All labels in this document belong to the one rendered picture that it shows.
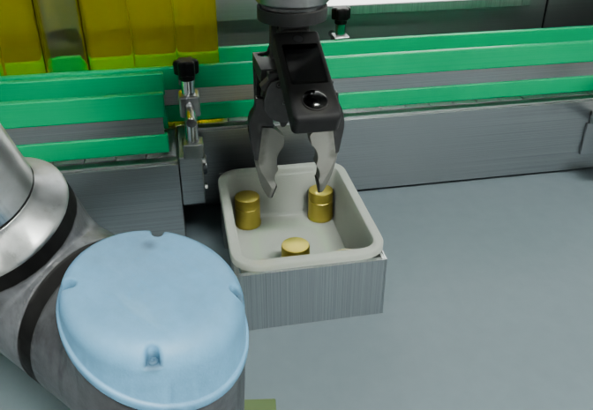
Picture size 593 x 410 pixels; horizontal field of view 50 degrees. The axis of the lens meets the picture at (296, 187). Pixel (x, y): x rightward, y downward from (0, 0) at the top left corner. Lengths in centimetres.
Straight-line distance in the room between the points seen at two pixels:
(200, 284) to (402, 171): 62
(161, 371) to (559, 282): 59
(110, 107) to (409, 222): 44
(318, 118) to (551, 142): 58
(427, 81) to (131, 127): 44
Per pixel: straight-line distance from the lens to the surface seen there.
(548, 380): 73
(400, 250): 87
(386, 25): 113
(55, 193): 47
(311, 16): 63
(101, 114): 81
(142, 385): 39
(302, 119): 58
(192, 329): 39
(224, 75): 89
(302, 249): 75
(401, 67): 94
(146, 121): 81
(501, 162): 106
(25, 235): 45
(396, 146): 97
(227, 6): 103
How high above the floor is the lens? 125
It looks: 30 degrees down
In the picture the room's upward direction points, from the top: straight up
